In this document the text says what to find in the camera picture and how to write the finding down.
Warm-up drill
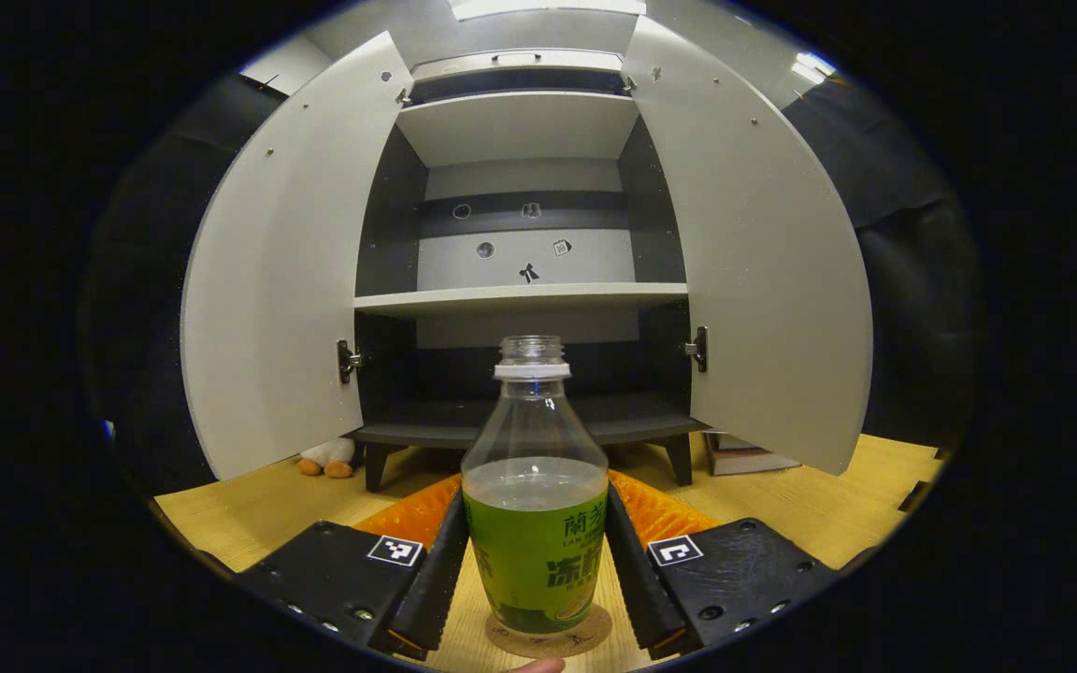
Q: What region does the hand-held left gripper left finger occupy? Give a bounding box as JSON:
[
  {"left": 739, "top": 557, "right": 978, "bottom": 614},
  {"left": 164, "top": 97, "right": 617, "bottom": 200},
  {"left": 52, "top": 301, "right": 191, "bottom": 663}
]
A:
[{"left": 235, "top": 472, "right": 472, "bottom": 663}]

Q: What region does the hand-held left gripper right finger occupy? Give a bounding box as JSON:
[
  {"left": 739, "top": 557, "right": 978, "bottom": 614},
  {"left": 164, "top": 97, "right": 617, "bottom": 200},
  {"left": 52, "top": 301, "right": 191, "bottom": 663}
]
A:
[{"left": 602, "top": 467, "right": 843, "bottom": 660}]

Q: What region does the green label bottle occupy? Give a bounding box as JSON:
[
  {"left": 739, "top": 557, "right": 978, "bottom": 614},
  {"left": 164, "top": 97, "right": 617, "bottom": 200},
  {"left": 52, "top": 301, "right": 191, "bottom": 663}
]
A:
[{"left": 461, "top": 335, "right": 610, "bottom": 637}]

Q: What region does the round cork coaster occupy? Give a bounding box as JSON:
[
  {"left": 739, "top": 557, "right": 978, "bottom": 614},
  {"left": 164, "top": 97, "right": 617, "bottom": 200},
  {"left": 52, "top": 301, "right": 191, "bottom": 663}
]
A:
[{"left": 485, "top": 603, "right": 613, "bottom": 659}]

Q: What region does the grey cabinet door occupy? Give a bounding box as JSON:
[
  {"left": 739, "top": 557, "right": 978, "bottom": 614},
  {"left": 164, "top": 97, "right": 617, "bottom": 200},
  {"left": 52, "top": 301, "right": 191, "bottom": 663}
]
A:
[
  {"left": 623, "top": 16, "right": 874, "bottom": 476},
  {"left": 180, "top": 31, "right": 415, "bottom": 481}
]

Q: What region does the white orange plush toy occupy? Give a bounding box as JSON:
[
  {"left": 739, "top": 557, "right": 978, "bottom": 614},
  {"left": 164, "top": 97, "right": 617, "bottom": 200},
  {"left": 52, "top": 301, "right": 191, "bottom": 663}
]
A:
[{"left": 298, "top": 437, "right": 357, "bottom": 480}]

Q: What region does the stack of books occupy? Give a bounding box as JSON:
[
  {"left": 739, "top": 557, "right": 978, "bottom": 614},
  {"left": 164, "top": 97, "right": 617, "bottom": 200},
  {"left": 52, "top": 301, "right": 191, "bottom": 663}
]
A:
[{"left": 705, "top": 430, "right": 803, "bottom": 477}]

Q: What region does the black backdrop cloth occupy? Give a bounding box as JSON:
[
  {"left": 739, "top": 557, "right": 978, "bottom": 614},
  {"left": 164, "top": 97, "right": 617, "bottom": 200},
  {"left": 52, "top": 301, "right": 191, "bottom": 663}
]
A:
[{"left": 80, "top": 73, "right": 984, "bottom": 496}]

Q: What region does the small ceiling light panel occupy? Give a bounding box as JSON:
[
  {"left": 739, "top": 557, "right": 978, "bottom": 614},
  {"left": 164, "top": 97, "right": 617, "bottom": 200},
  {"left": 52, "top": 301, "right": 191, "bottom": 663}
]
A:
[{"left": 791, "top": 51, "right": 839, "bottom": 85}]

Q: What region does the large ceiling light panel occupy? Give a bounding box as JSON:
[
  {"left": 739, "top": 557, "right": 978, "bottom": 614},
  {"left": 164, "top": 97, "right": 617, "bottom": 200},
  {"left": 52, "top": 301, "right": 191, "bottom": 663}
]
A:
[{"left": 450, "top": 0, "right": 647, "bottom": 21}]

